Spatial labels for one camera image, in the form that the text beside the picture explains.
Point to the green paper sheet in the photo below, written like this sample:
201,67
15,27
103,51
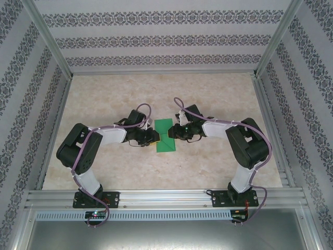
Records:
164,126

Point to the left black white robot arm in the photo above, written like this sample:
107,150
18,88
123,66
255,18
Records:
66,149

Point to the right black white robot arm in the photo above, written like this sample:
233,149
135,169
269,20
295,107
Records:
244,148

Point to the grey metal sheet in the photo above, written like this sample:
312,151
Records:
166,234

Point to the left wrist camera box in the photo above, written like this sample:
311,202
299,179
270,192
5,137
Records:
148,125

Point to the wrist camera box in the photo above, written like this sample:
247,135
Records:
180,117
148,125

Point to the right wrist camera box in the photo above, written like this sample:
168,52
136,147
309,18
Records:
180,117

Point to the aluminium mounting rail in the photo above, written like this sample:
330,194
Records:
164,198

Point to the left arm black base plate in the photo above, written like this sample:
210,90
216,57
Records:
113,199

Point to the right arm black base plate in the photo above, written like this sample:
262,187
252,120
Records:
219,199

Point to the aluminium frame post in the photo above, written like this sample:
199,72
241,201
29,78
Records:
278,39
49,39

